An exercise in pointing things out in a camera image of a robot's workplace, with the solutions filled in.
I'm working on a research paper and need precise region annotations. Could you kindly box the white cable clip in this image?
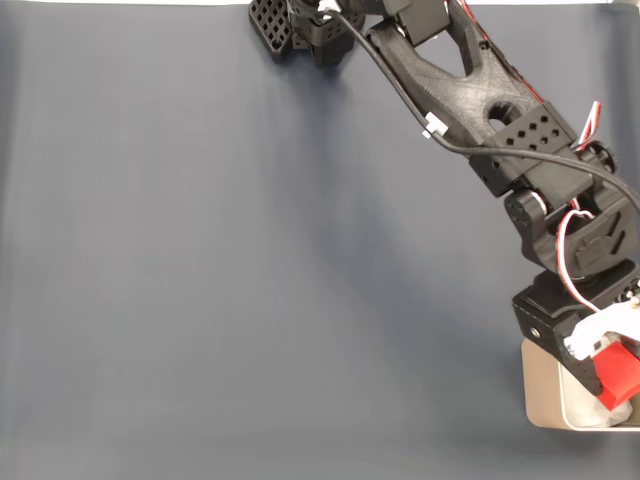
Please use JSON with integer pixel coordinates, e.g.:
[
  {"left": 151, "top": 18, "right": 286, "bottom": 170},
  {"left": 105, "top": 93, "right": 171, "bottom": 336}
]
[{"left": 421, "top": 112, "right": 450, "bottom": 140}]

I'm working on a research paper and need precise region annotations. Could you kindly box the red cube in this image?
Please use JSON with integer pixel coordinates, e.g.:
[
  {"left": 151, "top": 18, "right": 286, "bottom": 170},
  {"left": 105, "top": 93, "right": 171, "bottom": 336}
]
[{"left": 591, "top": 341, "right": 640, "bottom": 412}]

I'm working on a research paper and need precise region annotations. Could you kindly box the black camera cable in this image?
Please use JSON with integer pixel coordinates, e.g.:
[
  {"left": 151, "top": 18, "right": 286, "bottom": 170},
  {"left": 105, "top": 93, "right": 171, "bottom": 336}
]
[{"left": 319, "top": 7, "right": 640, "bottom": 211}]

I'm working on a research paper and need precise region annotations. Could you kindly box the white crumpled tissue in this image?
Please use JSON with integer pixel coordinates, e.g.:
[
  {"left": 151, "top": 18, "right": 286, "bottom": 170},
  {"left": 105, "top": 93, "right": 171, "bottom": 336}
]
[{"left": 563, "top": 368, "right": 634, "bottom": 429}]

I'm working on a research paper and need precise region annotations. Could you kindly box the beige metal box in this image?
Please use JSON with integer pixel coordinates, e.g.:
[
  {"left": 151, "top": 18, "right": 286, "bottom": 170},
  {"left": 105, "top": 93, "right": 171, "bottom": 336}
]
[{"left": 520, "top": 337, "right": 640, "bottom": 432}]

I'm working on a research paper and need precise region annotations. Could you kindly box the grey-blue table mat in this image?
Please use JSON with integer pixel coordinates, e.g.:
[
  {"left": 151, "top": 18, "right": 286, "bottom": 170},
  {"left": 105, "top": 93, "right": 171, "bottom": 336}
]
[{"left": 0, "top": 3, "right": 640, "bottom": 480}]

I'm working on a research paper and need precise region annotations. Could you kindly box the camera board on white mount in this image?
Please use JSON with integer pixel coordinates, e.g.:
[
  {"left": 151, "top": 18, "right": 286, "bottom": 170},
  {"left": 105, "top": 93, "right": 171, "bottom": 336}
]
[{"left": 563, "top": 305, "right": 640, "bottom": 362}]

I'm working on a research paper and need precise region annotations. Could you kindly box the white red servo wire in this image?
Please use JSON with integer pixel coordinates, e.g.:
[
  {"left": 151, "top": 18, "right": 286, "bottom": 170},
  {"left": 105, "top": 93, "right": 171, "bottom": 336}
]
[
  {"left": 574, "top": 101, "right": 605, "bottom": 152},
  {"left": 555, "top": 208, "right": 619, "bottom": 316}
]

